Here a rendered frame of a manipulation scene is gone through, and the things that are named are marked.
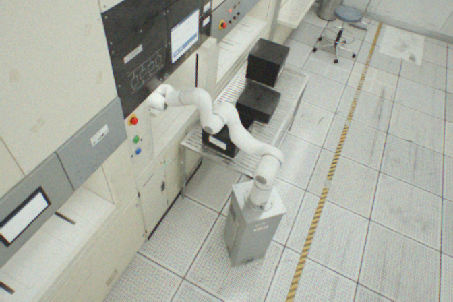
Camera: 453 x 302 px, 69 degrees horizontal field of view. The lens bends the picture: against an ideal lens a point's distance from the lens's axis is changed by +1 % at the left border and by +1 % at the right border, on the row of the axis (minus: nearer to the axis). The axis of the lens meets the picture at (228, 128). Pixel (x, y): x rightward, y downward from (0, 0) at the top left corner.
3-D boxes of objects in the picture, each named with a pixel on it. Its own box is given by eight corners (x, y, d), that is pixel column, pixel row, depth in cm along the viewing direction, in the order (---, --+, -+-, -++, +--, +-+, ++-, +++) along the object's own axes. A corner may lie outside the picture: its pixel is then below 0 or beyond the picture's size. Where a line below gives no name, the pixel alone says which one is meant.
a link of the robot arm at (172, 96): (189, 76, 184) (154, 83, 203) (177, 98, 177) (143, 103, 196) (198, 86, 190) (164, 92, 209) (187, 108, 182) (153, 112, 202)
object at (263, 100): (267, 124, 255) (271, 112, 245) (233, 110, 261) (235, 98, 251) (279, 102, 274) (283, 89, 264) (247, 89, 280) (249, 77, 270)
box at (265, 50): (274, 88, 285) (280, 65, 266) (243, 77, 291) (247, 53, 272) (284, 71, 303) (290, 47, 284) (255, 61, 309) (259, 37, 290)
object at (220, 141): (200, 141, 237) (201, 125, 224) (220, 118, 254) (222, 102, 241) (233, 159, 229) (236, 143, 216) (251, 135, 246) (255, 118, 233)
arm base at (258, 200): (278, 207, 207) (284, 191, 193) (250, 215, 201) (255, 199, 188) (266, 182, 219) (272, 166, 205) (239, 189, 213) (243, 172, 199)
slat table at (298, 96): (242, 228, 276) (256, 178, 220) (180, 197, 290) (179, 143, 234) (290, 129, 358) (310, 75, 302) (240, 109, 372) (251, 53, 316)
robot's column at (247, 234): (265, 257, 262) (287, 212, 205) (232, 268, 254) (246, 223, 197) (252, 226, 279) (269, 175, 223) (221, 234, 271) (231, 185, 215)
